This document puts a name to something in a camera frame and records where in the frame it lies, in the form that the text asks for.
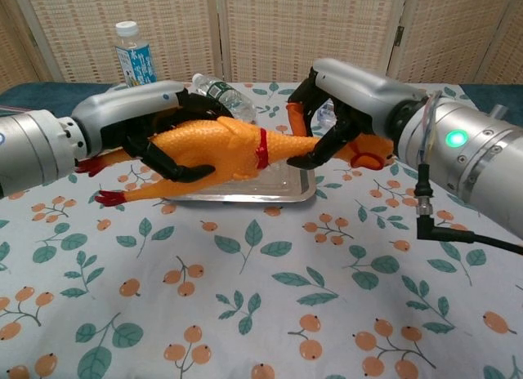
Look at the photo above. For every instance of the silver metal tray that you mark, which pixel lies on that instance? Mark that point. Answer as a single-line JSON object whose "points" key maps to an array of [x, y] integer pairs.
{"points": [[265, 187]]}

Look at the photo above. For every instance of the woven bamboo folding screen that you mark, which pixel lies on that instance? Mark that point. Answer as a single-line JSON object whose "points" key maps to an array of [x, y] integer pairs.
{"points": [[269, 28]]}

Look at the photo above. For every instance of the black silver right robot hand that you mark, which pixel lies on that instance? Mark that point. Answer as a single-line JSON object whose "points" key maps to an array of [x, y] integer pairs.
{"points": [[367, 97]]}

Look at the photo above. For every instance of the green label water bottle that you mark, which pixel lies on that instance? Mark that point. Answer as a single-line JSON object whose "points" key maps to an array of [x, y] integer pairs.
{"points": [[229, 97]]}

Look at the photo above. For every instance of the clear bluish water bottle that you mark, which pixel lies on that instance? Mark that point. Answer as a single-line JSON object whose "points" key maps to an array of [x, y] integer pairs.
{"points": [[327, 115]]}

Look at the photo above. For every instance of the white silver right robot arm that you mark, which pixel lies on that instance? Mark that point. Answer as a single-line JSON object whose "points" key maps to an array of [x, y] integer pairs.
{"points": [[482, 162]]}

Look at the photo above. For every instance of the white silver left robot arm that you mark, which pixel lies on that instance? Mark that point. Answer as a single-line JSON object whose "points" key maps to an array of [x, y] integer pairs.
{"points": [[32, 146]]}

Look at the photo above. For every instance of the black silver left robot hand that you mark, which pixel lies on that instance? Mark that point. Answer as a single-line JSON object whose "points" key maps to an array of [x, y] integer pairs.
{"points": [[122, 107]]}

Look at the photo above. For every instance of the leaf and berry print tablecloth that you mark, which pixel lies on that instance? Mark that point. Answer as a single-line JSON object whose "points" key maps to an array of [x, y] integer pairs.
{"points": [[261, 281]]}

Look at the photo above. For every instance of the orange rubber chicken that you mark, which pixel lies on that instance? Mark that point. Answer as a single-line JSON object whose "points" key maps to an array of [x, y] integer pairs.
{"points": [[229, 150]]}

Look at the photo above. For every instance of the blue label drink bottle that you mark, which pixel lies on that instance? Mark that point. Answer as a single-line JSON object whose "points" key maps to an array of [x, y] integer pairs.
{"points": [[135, 62]]}

